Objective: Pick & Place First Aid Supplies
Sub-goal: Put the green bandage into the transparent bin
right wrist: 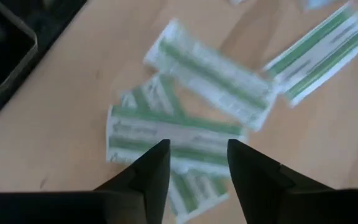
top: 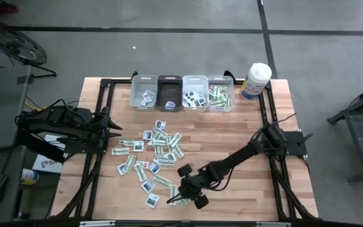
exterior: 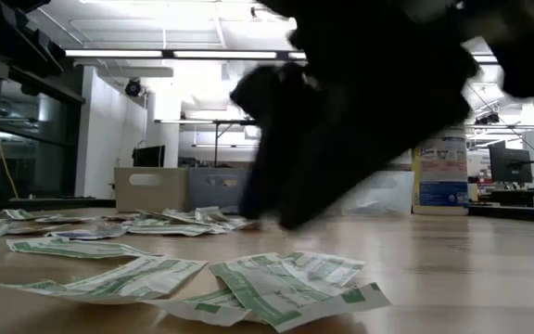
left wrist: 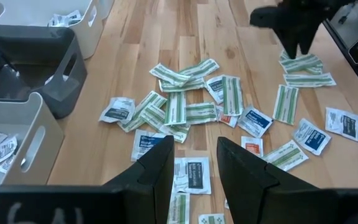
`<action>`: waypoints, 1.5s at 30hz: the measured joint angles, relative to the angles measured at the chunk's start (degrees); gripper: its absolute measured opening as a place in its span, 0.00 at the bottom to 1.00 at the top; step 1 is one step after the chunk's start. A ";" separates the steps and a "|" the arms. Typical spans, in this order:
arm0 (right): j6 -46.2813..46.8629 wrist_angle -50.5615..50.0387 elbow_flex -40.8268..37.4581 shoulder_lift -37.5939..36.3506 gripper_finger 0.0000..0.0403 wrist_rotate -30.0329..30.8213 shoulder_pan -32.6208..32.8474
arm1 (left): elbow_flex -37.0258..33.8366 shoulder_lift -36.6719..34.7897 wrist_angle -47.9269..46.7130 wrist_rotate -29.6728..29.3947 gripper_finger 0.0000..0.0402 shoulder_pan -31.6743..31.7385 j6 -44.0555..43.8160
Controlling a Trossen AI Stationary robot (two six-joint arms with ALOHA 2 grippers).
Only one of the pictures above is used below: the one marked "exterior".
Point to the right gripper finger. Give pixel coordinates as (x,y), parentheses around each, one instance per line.
(364,139)
(271,106)

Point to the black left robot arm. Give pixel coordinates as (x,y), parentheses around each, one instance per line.
(12,32)

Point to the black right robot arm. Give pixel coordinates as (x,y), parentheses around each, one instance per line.
(526,46)

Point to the clear plastic bin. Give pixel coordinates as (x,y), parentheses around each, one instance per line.
(387,195)

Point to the disinfecting wipes canister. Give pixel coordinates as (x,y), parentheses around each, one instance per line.
(441,181)

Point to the dark grey plastic bin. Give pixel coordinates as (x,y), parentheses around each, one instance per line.
(216,190)

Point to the black bar LED light strip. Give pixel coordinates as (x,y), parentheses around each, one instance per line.
(169,54)

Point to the black computer monitor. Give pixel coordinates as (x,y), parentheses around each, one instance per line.
(148,156)
(509,165)

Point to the black round ceiling spotlight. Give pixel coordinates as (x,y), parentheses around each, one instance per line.
(132,87)

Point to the light grey plastic bin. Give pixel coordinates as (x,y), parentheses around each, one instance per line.
(151,195)

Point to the black distant workstation frame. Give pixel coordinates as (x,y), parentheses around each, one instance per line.
(220,122)

